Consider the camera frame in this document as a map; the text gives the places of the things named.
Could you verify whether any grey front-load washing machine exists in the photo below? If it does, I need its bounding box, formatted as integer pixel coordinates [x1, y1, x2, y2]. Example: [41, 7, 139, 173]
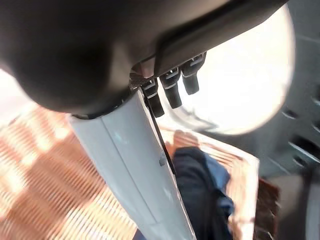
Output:
[207, 0, 320, 240]

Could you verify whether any blue garment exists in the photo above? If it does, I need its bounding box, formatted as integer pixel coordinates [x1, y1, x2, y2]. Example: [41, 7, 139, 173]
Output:
[136, 146, 236, 240]

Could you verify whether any round glass washer door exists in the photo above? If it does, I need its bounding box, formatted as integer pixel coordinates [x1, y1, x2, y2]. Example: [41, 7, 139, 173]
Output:
[162, 4, 297, 136]

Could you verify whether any brown glossy stool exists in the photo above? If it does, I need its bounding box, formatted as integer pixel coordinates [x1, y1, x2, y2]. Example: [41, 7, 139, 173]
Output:
[254, 178, 281, 240]

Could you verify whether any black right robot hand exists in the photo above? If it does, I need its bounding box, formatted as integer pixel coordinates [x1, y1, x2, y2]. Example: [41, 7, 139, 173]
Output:
[0, 0, 288, 240]

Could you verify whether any large rectangular wicker basket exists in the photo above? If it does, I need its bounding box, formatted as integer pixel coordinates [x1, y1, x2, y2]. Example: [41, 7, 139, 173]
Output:
[0, 102, 261, 240]

